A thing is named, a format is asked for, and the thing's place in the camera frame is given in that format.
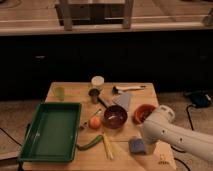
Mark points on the blue sponge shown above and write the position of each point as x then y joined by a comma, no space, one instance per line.
136,146

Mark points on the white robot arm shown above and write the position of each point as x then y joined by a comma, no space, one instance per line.
158,126

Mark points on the green plastic tray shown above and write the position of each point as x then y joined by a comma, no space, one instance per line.
52,134

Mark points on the white round container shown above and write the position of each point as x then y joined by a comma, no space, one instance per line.
97,82

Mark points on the metal measuring cup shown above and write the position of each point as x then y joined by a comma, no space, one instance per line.
95,97

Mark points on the grey folded cloth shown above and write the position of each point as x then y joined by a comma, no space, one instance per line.
123,100

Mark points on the dark purple bowl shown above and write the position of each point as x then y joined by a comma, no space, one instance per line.
114,117

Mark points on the orange fruit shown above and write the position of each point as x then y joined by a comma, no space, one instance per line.
95,122

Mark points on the orange bowl with food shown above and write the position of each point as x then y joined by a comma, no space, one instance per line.
142,112

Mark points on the small metal spoon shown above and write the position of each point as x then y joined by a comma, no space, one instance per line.
83,126

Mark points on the green plastic cup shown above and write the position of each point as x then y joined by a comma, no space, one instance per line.
59,93

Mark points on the green chili pepper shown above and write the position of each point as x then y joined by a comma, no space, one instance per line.
91,144

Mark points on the yellow stick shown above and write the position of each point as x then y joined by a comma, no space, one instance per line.
108,147

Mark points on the dark object on floor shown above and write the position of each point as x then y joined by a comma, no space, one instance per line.
199,99

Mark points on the wooden stool frame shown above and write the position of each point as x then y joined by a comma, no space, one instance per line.
72,13

